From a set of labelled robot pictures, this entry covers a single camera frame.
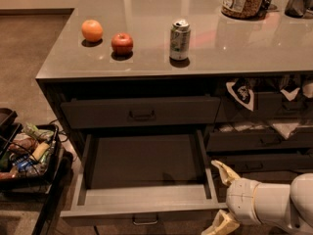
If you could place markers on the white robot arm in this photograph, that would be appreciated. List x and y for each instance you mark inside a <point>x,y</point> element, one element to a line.
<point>287,206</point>

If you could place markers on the grey kitchen counter cabinet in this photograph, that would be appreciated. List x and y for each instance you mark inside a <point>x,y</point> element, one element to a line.
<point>221,49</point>

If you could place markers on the black white snack bag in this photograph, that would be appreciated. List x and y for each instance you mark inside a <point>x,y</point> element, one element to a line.
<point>241,91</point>

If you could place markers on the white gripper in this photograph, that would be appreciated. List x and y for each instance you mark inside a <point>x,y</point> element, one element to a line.
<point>242,196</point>

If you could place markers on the green white soda can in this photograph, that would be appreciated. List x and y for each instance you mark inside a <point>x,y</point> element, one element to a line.
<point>180,34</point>

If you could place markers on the orange fruit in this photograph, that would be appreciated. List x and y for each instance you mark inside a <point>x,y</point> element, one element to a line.
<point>92,30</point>

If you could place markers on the dark glass pitcher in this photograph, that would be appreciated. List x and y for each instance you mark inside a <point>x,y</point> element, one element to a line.
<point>299,8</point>

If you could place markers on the black bin of snacks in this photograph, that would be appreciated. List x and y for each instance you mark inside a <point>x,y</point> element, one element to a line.
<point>29,153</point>

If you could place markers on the grey drawer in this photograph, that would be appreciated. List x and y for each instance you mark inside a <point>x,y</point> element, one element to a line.
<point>263,139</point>
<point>140,111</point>
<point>266,162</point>
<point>144,179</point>
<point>267,105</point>

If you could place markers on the large jar of nuts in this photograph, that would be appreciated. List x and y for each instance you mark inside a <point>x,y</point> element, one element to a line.
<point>240,9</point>

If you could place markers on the red apple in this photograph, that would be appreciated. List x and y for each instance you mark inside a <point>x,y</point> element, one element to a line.
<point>122,44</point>

